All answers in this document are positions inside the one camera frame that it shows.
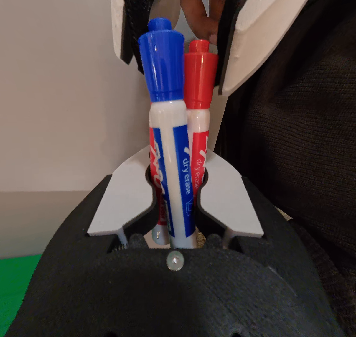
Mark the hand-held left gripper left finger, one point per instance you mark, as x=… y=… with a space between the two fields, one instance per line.
x=119 y=198

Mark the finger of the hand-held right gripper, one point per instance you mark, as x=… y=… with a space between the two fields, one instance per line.
x=264 y=22
x=116 y=14

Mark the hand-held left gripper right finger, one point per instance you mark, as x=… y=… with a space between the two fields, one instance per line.
x=233 y=203

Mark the blue dry erase marker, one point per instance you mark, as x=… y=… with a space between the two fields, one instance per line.
x=162 y=64

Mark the red dry erase marker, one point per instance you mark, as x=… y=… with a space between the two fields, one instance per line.
x=153 y=138
x=200 y=78

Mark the green plastic box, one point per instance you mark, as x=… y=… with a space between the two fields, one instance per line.
x=14 y=287

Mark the person's right hand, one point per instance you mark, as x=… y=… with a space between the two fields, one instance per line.
x=197 y=11

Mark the person's dark knit sweater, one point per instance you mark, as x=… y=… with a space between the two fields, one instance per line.
x=292 y=147

